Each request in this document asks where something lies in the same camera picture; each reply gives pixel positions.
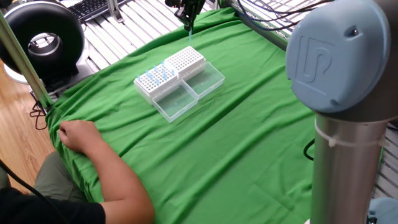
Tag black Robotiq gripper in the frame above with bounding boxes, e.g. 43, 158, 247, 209
174, 0, 206, 32

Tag white pipette tip box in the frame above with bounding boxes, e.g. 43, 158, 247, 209
133, 62, 200, 123
164, 45, 226, 100

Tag person's right forearm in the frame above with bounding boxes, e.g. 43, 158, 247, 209
83, 139, 155, 224

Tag person's right hand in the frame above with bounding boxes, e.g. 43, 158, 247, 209
57, 119, 105, 155

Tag black keyboard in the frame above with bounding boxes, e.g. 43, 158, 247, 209
67, 0, 109, 22

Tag green table cloth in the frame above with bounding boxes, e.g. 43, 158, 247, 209
45, 7, 318, 224

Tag grey green trousers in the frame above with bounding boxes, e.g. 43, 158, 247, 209
0, 151, 91, 203

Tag aluminium profile post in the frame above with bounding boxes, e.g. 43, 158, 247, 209
107, 0, 125, 23

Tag black cable with ferrite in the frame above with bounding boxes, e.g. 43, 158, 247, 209
236, 0, 335, 32

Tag grey metal frame rail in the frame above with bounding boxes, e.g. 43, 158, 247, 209
220, 0, 290, 52

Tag plain black robot cable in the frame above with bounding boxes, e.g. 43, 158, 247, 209
248, 0, 333, 15

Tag black ring-shaped fan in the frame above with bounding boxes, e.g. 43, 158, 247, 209
0, 1, 91, 94

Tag green covered frame post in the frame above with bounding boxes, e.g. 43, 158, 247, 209
0, 11, 54, 110

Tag black cable silver connector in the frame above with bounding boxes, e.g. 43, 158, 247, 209
303, 138, 316, 162

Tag thin black floor cable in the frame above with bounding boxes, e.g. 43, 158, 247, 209
29, 92, 48, 131

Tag white cable tie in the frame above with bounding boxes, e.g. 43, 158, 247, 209
313, 119, 389, 149

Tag thick black cable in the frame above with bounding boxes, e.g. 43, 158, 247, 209
0, 159, 41, 200

